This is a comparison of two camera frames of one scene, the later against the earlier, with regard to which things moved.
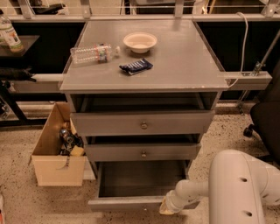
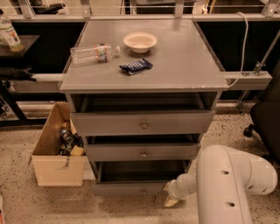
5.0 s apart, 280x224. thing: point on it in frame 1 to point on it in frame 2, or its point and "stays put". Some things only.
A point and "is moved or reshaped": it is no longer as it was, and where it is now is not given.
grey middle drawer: x=142 y=152 stays put
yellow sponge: x=77 y=150 stays put
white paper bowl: x=139 y=42 stays put
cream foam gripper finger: x=164 y=207 to x=169 y=203
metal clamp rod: x=262 y=63 stays put
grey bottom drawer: x=136 y=185 is moved or reshaped
